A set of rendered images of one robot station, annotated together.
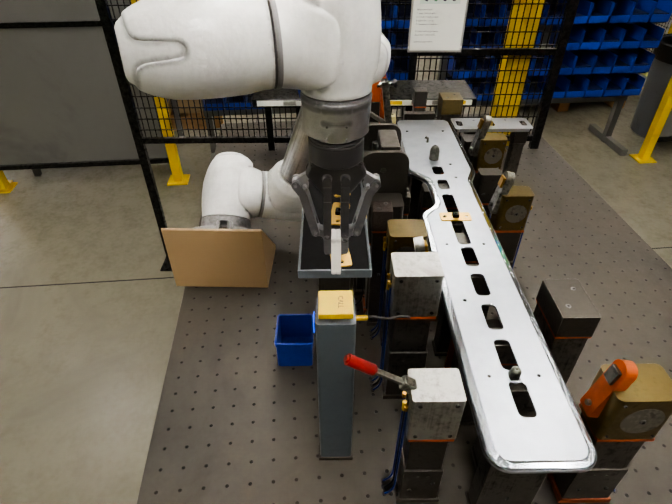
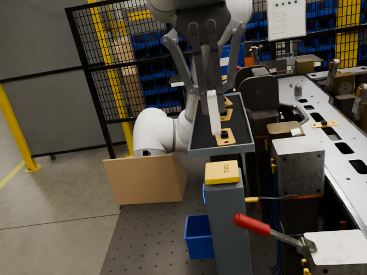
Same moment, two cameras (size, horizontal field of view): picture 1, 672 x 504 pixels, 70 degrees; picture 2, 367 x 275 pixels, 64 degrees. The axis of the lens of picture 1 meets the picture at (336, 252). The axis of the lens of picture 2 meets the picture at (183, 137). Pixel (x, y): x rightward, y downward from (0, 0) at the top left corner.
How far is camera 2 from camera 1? 0.33 m
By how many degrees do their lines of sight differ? 17
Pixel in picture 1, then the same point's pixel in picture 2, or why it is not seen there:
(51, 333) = (47, 254)
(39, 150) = (53, 143)
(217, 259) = (143, 180)
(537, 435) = not seen: outside the picture
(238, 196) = (156, 135)
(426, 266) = (306, 145)
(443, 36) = (291, 27)
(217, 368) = (141, 262)
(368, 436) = not seen: outside the picture
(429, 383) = (330, 245)
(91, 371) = not seen: outside the picture
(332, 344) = (223, 212)
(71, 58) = (70, 88)
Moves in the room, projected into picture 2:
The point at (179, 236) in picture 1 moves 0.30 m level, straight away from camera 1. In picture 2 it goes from (115, 165) to (111, 138)
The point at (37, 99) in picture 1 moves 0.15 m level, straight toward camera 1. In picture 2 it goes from (52, 113) to (53, 117)
